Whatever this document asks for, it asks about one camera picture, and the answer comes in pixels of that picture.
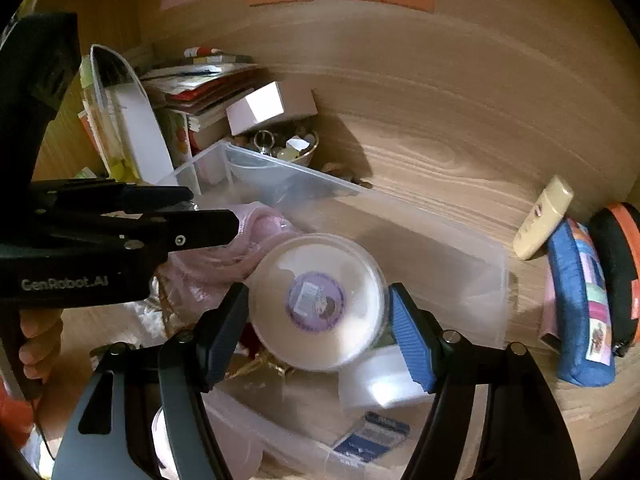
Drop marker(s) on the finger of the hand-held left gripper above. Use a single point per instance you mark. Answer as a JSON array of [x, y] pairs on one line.
[[200, 230], [150, 197]]

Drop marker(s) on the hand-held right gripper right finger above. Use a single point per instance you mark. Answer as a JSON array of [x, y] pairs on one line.
[[412, 340]]

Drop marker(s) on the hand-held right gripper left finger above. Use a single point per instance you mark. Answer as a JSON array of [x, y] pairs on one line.
[[225, 340]]

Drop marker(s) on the white round container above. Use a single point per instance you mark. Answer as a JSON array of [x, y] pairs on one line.
[[375, 380]]

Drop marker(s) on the clear plastic storage box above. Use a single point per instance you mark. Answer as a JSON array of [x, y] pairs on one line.
[[450, 280]]

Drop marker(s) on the beige jar with purple label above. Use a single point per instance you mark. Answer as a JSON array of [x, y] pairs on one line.
[[315, 300]]

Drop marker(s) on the dark blue packet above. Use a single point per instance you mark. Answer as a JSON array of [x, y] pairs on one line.
[[372, 437]]

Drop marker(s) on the person's left hand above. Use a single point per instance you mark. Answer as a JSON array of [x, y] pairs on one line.
[[40, 335]]

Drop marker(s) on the white curved paper holder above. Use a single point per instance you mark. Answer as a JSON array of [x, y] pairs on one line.
[[140, 125]]

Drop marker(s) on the small bowl of trinkets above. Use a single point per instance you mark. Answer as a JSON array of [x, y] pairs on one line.
[[285, 147]]

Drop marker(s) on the stack of books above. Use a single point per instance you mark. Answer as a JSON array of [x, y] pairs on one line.
[[200, 90]]

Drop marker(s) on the small pink white box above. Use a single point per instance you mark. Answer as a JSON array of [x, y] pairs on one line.
[[270, 107]]

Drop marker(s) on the blue pencil case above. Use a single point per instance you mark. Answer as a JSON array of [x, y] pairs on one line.
[[575, 310]]

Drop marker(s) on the beige tube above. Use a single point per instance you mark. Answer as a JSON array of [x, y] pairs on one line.
[[542, 215]]

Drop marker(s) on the black case with orange zip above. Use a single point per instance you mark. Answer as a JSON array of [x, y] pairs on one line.
[[617, 270]]

